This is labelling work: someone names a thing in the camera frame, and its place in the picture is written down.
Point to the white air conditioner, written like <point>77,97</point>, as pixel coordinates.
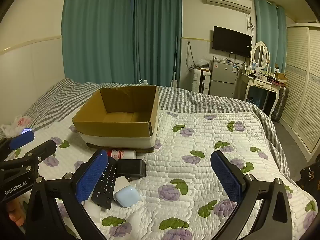
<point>227,0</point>

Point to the dark suitcase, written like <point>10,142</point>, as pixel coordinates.
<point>281,102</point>

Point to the small picture frame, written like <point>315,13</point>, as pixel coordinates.
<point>255,66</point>

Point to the dark patterned clothing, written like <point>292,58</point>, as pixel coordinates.
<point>310,175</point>

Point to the wide teal curtain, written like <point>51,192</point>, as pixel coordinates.
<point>100,30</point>

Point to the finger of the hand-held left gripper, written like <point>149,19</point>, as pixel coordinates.
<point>40,151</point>
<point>22,138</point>

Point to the white red-print plastic bag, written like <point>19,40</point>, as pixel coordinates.
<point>15,123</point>

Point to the white vanity table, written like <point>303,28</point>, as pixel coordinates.
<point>257,82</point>

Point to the narrow teal curtain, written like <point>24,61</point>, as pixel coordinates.
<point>268,35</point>

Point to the grey checkered bedsheet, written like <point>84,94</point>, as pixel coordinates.
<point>62,92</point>

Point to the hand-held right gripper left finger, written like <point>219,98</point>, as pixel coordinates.
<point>92,177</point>

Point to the clear water jug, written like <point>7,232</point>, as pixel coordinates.
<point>143,81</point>

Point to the white louvered wardrobe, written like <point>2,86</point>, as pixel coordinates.
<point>302,92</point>

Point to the teal corner curtain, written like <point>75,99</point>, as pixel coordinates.
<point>157,35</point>

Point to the white red-label tube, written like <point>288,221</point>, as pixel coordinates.
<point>122,154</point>

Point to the person's left hand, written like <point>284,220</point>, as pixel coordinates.
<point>16,212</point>

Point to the black wall television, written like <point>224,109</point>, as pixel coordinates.
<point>231,41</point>

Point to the black rectangular case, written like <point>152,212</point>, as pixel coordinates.
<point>131,168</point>

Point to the light blue earbud case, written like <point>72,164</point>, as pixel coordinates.
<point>126,195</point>

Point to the clear plastic bag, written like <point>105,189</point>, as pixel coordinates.
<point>203,63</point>

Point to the silver fridge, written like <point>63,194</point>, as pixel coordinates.
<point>223,80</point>

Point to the small cardboard box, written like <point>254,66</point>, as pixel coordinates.
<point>281,76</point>

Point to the black remote control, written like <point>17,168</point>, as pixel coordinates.
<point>106,182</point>

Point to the white mop pole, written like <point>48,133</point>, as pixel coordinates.
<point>175,62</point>

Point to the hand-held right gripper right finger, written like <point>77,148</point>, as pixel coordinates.
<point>227,180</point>

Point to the white charger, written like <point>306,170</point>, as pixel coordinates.
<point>121,181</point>

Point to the oval vanity mirror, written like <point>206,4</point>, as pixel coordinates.
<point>260,55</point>

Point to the white floral quilt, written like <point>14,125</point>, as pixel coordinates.
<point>190,180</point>

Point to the white suitcase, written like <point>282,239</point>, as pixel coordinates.
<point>200,80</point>

